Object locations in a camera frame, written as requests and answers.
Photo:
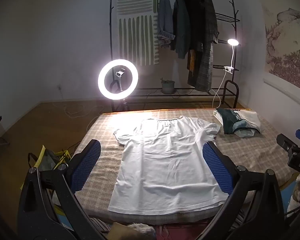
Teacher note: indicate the beige plaid blanket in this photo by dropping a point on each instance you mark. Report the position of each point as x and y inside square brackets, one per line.
[252, 152]

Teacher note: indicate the light blue garment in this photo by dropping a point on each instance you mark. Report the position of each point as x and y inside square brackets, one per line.
[245, 132]

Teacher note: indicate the white clip lamp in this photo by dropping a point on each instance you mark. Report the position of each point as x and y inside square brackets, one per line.
[233, 42]

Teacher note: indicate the green striped white cloth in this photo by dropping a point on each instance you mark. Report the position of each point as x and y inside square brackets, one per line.
[137, 30]

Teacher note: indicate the black coat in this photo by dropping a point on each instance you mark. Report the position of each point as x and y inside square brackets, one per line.
[192, 17]

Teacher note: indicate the dark metal frame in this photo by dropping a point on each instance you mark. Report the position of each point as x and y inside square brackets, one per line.
[236, 90]

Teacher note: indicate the black metal clothes rack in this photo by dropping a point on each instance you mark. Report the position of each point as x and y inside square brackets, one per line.
[145, 91]

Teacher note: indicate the pale fluffy item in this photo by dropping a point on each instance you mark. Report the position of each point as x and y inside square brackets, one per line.
[141, 231]

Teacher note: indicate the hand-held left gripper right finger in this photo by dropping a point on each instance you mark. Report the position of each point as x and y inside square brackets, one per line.
[217, 170]

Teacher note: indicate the yellow garment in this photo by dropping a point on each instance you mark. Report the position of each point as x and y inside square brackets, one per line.
[190, 60]

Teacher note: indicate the small green plant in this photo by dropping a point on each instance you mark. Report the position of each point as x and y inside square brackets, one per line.
[166, 80]

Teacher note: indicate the dark green jacket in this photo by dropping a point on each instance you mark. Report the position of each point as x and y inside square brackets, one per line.
[181, 30]

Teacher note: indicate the grey plant pot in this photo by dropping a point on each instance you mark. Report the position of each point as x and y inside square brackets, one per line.
[168, 88]

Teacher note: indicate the white t-shirt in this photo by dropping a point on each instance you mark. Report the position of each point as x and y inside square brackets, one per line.
[165, 160]

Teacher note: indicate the yellow and black bag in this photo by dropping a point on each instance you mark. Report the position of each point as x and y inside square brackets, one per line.
[48, 158]

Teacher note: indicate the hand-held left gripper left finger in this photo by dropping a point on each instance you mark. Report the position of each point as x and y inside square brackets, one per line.
[86, 166]

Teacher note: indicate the landscape wall mural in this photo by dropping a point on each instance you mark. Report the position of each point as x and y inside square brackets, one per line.
[290, 42]

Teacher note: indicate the phone holder clamp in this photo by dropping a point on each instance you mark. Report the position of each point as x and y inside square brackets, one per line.
[119, 73]

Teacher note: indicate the cream cloth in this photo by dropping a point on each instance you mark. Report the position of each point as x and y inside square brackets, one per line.
[251, 117]

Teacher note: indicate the blue denim jacket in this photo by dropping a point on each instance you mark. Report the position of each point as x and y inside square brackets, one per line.
[165, 17]

